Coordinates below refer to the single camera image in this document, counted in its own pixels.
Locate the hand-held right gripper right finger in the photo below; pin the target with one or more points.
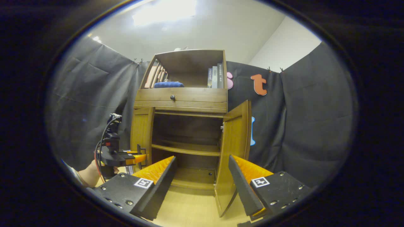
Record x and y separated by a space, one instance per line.
244 192

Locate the black backdrop cloth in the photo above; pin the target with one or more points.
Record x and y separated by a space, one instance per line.
315 110

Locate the dark blue book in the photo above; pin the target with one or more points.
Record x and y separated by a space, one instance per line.
210 78

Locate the wooden cabinet drawer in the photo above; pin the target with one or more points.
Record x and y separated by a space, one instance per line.
189 94

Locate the wooden shoe cabinet door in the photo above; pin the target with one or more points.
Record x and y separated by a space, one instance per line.
233 151
142 135

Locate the grey book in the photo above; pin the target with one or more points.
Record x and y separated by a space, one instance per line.
215 77

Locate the black book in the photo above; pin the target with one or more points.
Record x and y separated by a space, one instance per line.
220 76

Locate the blue folded towel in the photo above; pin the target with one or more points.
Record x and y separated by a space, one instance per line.
169 84

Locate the wooden double-door shoe cabinet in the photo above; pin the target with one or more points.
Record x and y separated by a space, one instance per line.
183 101

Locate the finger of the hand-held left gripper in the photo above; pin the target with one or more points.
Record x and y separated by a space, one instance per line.
132 152
137 159

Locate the wooden inner cabinet shelf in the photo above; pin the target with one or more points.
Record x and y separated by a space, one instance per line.
189 148

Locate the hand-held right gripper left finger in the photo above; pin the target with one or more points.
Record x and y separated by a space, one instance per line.
161 192

